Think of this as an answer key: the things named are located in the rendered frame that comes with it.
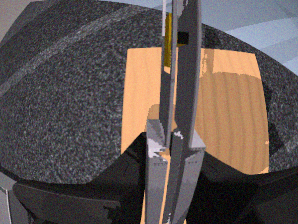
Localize wooden board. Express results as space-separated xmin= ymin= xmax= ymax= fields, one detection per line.
xmin=121 ymin=47 xmax=269 ymax=175

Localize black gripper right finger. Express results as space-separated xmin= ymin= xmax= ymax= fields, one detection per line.
xmin=185 ymin=151 xmax=298 ymax=224

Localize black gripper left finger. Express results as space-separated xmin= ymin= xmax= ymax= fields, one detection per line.
xmin=12 ymin=132 xmax=146 ymax=224

